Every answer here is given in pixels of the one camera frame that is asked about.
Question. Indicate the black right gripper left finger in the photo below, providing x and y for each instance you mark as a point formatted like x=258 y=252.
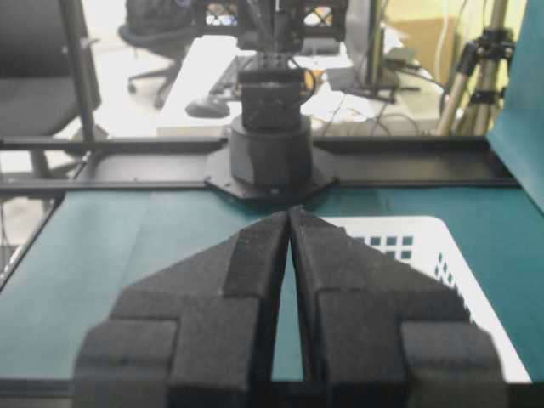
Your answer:
x=199 y=333

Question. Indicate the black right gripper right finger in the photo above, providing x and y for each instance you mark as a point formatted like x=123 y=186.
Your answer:
x=378 y=333

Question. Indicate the white plastic lattice basket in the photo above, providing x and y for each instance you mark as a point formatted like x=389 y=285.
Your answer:
x=426 y=244

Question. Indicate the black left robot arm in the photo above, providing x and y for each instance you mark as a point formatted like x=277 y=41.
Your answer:
x=270 y=106

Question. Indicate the black computer mouse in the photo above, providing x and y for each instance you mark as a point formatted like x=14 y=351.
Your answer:
x=207 y=107

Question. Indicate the black monitor stand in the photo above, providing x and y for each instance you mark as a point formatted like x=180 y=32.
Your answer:
x=370 y=76

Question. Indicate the teal backdrop board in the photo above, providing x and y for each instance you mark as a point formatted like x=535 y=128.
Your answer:
x=517 y=136

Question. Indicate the black keyboard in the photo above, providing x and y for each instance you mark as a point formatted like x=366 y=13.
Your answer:
x=226 y=80

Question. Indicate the cardboard box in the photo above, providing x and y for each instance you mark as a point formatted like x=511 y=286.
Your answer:
x=433 y=40

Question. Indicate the black office chair left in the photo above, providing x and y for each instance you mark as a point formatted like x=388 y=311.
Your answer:
x=38 y=93

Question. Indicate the black office chair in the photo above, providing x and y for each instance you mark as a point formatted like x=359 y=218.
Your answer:
x=38 y=93
x=164 y=29

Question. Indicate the black office chair far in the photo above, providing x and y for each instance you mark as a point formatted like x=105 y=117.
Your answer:
x=164 y=29

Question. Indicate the black metal table frame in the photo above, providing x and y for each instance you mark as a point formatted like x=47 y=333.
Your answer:
x=227 y=217

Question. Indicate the silver camera tripod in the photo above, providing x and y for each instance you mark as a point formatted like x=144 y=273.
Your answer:
x=473 y=93

